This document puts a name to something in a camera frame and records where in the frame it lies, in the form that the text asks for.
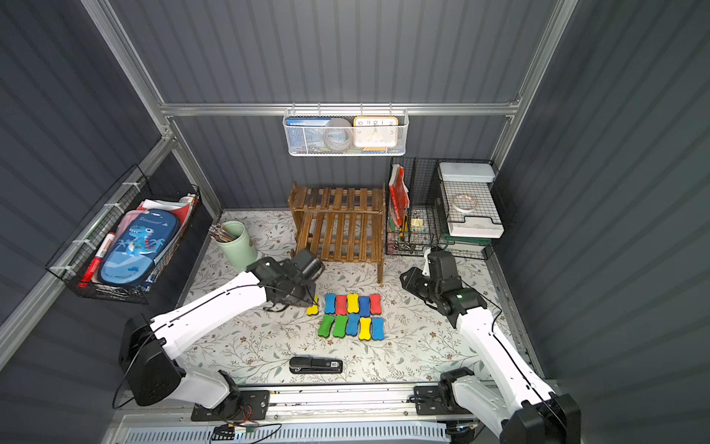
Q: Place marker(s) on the blue box in basket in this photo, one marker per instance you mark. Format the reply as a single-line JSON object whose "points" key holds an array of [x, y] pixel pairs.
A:
{"points": [[305, 135]]}

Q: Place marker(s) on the black wire side basket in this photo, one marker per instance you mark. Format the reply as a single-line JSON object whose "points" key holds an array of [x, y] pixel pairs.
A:
{"points": [[134, 191]]}

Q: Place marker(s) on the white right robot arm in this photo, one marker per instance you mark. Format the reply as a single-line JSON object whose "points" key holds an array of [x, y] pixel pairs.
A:
{"points": [[523, 408]]}

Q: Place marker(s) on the blue dinosaur pencil case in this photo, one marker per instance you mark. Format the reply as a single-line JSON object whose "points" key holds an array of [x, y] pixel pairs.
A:
{"points": [[132, 256]]}

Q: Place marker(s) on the blue eraser top shelf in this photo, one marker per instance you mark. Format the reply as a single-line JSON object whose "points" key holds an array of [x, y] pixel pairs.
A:
{"points": [[364, 306], [330, 304]]}

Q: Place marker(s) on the pencils in cup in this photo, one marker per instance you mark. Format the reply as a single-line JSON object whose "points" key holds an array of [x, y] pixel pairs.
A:
{"points": [[220, 234]]}

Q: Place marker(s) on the wooden two-tier shelf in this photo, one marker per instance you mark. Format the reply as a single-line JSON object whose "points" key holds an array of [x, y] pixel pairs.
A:
{"points": [[340, 225]]}

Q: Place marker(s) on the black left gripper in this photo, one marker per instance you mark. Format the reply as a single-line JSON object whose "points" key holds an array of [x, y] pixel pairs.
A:
{"points": [[302, 294]]}

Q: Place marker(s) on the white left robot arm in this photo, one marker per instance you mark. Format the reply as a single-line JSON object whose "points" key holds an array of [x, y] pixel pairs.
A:
{"points": [[151, 349]]}

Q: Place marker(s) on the red marker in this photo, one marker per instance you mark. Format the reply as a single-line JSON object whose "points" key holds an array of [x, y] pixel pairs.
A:
{"points": [[91, 272]]}

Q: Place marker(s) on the black stapler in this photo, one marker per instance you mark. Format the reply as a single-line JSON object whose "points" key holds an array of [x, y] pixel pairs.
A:
{"points": [[308, 365]]}

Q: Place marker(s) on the red eraser top shelf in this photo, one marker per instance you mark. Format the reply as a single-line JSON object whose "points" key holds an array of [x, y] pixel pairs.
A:
{"points": [[375, 304], [341, 305]]}

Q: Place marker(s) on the metal base rail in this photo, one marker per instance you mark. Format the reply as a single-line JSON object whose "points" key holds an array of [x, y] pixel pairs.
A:
{"points": [[331, 402]]}

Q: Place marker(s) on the green pencil cup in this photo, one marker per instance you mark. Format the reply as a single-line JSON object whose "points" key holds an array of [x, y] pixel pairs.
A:
{"points": [[242, 252]]}

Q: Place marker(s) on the yellow eraser top shelf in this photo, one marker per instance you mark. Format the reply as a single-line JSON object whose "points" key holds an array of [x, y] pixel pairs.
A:
{"points": [[314, 309], [353, 306]]}

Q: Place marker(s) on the blue eraser shelf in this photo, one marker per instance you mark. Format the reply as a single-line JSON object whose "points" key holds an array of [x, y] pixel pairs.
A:
{"points": [[330, 304], [377, 328], [364, 306], [352, 327]]}

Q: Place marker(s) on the black wire desk organizer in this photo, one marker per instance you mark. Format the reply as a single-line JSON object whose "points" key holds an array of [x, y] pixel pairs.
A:
{"points": [[424, 224]]}

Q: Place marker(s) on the grey tape roll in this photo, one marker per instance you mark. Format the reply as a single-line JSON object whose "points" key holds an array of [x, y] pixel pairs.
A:
{"points": [[337, 135]]}

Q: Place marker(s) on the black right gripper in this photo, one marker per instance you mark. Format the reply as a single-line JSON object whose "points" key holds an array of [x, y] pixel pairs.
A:
{"points": [[421, 286]]}

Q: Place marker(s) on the yellow eraser bottom shelf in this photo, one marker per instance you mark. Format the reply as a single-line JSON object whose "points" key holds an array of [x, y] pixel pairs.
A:
{"points": [[365, 329]]}

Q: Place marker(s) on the white paper tray stack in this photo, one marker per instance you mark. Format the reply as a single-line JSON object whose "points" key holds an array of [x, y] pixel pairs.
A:
{"points": [[469, 207]]}

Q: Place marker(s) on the yellow eraser shelf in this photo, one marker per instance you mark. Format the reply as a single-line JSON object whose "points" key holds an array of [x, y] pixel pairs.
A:
{"points": [[314, 309], [365, 329], [353, 306]]}

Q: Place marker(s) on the orange alarm clock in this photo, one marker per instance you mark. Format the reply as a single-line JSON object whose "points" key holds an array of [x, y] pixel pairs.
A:
{"points": [[375, 133]]}

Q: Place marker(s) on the red book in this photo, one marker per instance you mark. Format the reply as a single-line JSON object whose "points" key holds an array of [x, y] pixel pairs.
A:
{"points": [[399, 194]]}

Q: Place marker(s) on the blue eraser bottom shelf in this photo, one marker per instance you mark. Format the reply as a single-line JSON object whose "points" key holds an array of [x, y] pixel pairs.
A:
{"points": [[352, 327], [377, 328]]}

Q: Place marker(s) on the green eraser bottom shelf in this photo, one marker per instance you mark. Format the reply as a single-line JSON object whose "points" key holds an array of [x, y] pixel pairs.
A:
{"points": [[325, 328], [340, 326]]}

